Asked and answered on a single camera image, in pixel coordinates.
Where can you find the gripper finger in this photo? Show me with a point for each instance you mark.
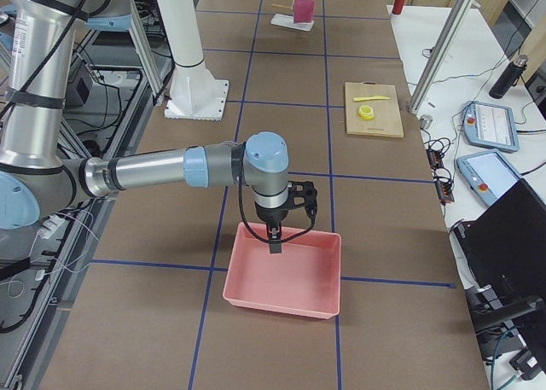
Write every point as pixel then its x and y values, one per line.
pixel 276 246
pixel 271 232

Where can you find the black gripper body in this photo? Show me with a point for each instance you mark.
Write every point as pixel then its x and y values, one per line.
pixel 270 216

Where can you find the pink grey-edged cloth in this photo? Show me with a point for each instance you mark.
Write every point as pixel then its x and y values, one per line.
pixel 303 11

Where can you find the black water bottle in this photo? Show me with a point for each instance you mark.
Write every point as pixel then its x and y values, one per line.
pixel 509 76

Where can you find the pink plastic bin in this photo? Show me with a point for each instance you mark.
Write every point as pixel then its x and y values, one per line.
pixel 303 279

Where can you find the wooden cutting board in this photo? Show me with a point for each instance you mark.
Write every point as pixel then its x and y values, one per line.
pixel 387 121

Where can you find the yellow plastic knife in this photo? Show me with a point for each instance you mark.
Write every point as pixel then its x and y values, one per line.
pixel 370 98

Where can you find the black power strip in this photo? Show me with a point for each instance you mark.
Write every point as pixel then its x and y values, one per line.
pixel 442 177

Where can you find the white rack tray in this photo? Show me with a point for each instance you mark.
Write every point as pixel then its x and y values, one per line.
pixel 288 22

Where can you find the right wooden rack rod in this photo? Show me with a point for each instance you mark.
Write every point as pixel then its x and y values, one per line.
pixel 280 6

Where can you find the near teach pendant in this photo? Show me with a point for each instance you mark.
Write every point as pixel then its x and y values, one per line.
pixel 488 173

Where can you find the teach pendant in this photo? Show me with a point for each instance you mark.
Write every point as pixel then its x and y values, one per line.
pixel 488 173
pixel 490 126

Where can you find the black monitor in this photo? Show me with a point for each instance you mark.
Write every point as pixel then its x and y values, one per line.
pixel 505 250

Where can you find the far teach pendant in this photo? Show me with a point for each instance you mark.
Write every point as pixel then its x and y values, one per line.
pixel 490 126

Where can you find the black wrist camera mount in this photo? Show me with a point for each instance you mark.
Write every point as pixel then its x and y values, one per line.
pixel 303 194

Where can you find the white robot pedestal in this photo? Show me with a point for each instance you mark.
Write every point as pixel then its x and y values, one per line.
pixel 194 92

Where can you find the aluminium frame post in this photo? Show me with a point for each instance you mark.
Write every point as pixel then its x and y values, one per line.
pixel 446 37

